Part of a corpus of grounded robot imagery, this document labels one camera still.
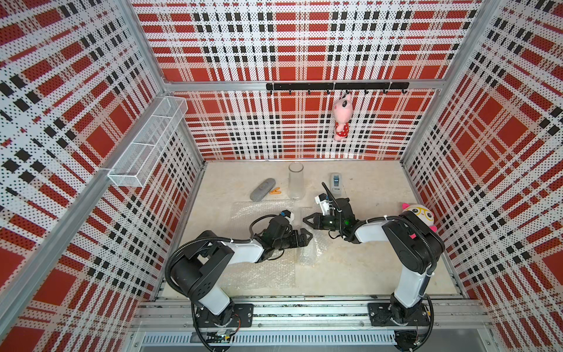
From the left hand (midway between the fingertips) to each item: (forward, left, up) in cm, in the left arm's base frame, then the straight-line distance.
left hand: (307, 237), depth 89 cm
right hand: (+6, +1, +3) cm, 7 cm away
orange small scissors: (+26, +14, -3) cm, 30 cm away
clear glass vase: (+25, +4, 0) cm, 25 cm away
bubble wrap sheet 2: (-6, -5, +2) cm, 8 cm away
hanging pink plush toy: (+42, -15, +32) cm, 55 cm away
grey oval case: (+25, +21, 0) cm, 33 cm away
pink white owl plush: (+9, -49, +4) cm, 50 cm away
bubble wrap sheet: (-14, +13, -4) cm, 19 cm away
